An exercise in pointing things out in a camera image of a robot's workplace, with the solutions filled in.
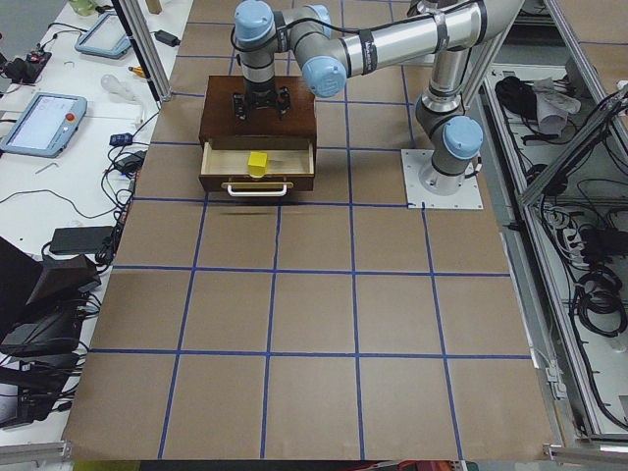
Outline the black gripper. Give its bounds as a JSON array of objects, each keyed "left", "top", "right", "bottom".
[{"left": 232, "top": 82, "right": 291, "bottom": 121}]

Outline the yellow cube block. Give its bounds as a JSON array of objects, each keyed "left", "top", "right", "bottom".
[{"left": 247, "top": 151, "right": 269, "bottom": 179}]

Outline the wooden drawer with white handle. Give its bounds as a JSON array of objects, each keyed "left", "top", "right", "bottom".
[{"left": 199, "top": 138, "right": 316, "bottom": 197}]

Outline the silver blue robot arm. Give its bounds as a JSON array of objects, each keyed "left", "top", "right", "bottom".
[{"left": 231, "top": 1, "right": 522, "bottom": 196}]

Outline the dark wooden drawer box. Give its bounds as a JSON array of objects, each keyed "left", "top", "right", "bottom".
[{"left": 198, "top": 75, "right": 317, "bottom": 145}]

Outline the black power adapter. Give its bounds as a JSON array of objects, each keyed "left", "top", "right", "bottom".
[{"left": 153, "top": 29, "right": 181, "bottom": 47}]

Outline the small blue usb device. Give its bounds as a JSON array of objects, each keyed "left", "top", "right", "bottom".
[{"left": 109, "top": 132, "right": 133, "bottom": 147}]

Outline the blue teach pendant far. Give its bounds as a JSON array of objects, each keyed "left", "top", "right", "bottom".
[{"left": 75, "top": 12, "right": 131, "bottom": 59}]

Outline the blue teach pendant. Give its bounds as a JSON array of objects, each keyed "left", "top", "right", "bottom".
[
  {"left": 1, "top": 92, "right": 87, "bottom": 158},
  {"left": 75, "top": 12, "right": 131, "bottom": 59}
]

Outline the blue teach pendant near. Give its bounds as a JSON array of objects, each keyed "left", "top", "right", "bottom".
[{"left": 1, "top": 92, "right": 87, "bottom": 158}]

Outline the black laptop charger brick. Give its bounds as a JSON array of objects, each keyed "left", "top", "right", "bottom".
[{"left": 49, "top": 226, "right": 114, "bottom": 255}]

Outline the black monitor stand equipment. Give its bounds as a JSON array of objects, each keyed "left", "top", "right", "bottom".
[{"left": 1, "top": 239, "right": 100, "bottom": 429}]

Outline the aluminium frame post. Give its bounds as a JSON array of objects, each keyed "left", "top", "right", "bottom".
[{"left": 112, "top": 0, "right": 172, "bottom": 103}]

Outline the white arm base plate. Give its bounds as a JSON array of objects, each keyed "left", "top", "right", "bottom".
[{"left": 400, "top": 149, "right": 484, "bottom": 211}]

